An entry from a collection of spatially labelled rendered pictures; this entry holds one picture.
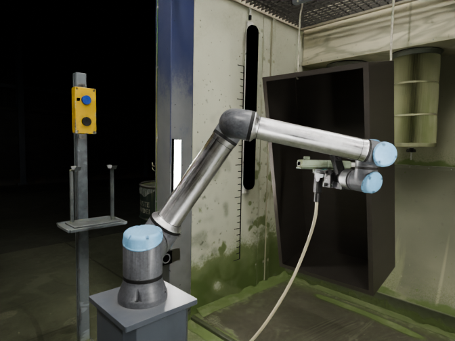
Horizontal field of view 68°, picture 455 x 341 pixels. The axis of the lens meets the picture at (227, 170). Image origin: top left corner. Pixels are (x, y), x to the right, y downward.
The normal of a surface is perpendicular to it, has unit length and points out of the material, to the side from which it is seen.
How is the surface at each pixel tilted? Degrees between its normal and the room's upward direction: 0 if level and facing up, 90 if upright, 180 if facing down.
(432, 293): 57
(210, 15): 90
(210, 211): 90
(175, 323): 90
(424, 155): 90
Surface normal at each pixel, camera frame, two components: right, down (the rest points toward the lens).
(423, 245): -0.59, -0.51
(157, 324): 0.69, 0.07
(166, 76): -0.72, 0.04
